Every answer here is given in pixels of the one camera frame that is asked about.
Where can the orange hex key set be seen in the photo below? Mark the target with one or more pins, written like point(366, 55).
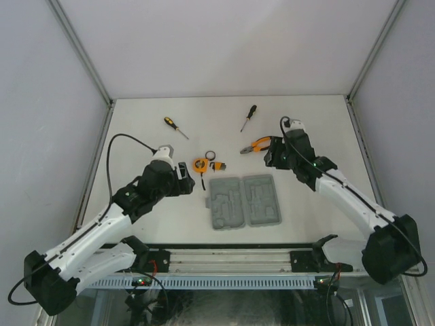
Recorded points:
point(217, 165)

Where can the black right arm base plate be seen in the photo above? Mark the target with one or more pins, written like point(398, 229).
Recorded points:
point(310, 262)

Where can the orange black pliers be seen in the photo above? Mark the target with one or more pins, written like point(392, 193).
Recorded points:
point(261, 144)

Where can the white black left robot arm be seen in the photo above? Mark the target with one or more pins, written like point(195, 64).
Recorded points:
point(56, 277)

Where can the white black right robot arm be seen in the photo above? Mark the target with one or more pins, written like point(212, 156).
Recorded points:
point(391, 243)

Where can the black electrical tape roll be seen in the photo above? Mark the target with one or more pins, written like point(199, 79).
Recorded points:
point(210, 155)

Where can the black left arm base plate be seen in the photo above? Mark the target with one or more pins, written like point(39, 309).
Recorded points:
point(152, 262)

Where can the aluminium front rail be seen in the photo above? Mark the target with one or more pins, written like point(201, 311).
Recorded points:
point(231, 261)

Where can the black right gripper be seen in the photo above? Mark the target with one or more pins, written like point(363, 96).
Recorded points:
point(272, 157)

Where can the left aluminium frame post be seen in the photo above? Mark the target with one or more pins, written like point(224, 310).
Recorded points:
point(73, 38)

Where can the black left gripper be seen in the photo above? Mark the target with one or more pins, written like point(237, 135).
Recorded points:
point(183, 186)

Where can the aluminium frame post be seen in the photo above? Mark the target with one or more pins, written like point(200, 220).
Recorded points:
point(386, 29)
point(73, 38)

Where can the short yellow black screwdriver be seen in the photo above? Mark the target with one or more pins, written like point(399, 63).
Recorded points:
point(171, 123)

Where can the orange tape measure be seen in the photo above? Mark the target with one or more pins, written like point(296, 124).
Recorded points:
point(200, 166)

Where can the right aluminium frame post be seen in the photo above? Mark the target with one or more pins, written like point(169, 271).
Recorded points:
point(386, 29)

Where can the grey plastic tool case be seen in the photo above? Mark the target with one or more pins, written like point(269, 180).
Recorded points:
point(237, 202)

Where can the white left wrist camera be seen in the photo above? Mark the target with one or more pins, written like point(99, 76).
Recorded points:
point(164, 153)

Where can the grey slotted cable duct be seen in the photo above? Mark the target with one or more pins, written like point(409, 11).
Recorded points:
point(237, 282)

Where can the long black yellow screwdriver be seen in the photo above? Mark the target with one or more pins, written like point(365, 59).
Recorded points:
point(249, 116)

